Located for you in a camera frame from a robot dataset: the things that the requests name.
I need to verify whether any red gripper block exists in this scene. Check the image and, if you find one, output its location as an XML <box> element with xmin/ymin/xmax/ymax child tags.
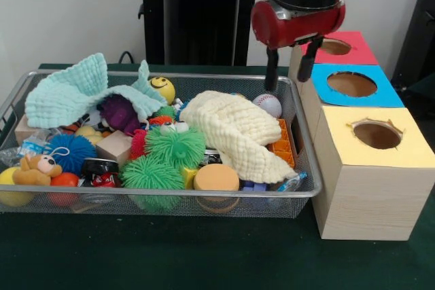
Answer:
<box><xmin>250</xmin><ymin>0</ymin><xmax>347</xmax><ymax>90</ymax></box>

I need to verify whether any cream yellow waffle cloth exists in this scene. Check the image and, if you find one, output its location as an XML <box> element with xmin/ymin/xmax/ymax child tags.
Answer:
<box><xmin>179</xmin><ymin>90</ymin><xmax>296</xmax><ymax>184</ymax></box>

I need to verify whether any wooden box with three holes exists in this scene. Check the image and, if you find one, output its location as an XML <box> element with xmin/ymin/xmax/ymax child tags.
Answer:
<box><xmin>288</xmin><ymin>29</ymin><xmax>435</xmax><ymax>240</ymax></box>

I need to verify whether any white baseball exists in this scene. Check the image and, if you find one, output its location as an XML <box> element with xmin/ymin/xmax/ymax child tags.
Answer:
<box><xmin>253</xmin><ymin>94</ymin><xmax>283</xmax><ymax>120</ymax></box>

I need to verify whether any yellow smiley ball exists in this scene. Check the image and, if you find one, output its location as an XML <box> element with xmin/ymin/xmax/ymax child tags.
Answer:
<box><xmin>147</xmin><ymin>76</ymin><xmax>177</xmax><ymax>106</ymax></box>

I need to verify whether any black monitor on stand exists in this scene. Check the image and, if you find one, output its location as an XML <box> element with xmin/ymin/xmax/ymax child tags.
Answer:
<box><xmin>390</xmin><ymin>0</ymin><xmax>435</xmax><ymax>82</ymax></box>

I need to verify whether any tan toy burger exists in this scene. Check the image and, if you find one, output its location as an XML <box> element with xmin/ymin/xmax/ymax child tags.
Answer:
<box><xmin>193</xmin><ymin>163</ymin><xmax>241</xmax><ymax>192</ymax></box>

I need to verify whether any dark green side tablecloth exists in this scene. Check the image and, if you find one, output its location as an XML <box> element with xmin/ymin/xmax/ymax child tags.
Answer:
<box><xmin>404</xmin><ymin>75</ymin><xmax>435</xmax><ymax>123</ymax></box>

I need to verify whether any green spiky ball with eyes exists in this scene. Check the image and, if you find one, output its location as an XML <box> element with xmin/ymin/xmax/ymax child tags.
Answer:
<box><xmin>144</xmin><ymin>120</ymin><xmax>207</xmax><ymax>168</ymax></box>

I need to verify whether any green spiky rubber ball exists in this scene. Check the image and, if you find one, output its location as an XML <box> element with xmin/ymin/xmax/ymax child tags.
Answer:
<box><xmin>119</xmin><ymin>156</ymin><xmax>186</xmax><ymax>189</ymax></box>

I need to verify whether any black drink can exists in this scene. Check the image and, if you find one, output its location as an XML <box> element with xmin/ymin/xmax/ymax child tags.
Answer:
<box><xmin>80</xmin><ymin>158</ymin><xmax>122</xmax><ymax>188</ymax></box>

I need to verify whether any mint green waffle cloth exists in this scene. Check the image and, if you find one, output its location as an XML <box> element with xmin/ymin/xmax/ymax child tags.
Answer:
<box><xmin>24</xmin><ymin>52</ymin><xmax>169</xmax><ymax>128</ymax></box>

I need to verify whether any blue spiky rubber ball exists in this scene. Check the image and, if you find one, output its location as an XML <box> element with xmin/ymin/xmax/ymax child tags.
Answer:
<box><xmin>47</xmin><ymin>133</ymin><xmax>98</xmax><ymax>177</ymax></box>

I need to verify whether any small brown teddy bear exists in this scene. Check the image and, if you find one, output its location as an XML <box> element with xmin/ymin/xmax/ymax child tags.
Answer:
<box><xmin>13</xmin><ymin>153</ymin><xmax>64</xmax><ymax>186</ymax></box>

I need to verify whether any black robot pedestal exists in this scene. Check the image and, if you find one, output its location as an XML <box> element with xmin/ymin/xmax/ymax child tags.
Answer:
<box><xmin>130</xmin><ymin>0</ymin><xmax>275</xmax><ymax>67</ymax></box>

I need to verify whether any black curved cable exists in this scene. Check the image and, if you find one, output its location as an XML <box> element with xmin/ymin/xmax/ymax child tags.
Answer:
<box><xmin>118</xmin><ymin>51</ymin><xmax>143</xmax><ymax>65</ymax></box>

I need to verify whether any shallow wire mesh bin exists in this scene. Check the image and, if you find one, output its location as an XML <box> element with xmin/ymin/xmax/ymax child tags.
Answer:
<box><xmin>0</xmin><ymin>69</ymin><xmax>323</xmax><ymax>219</ymax></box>

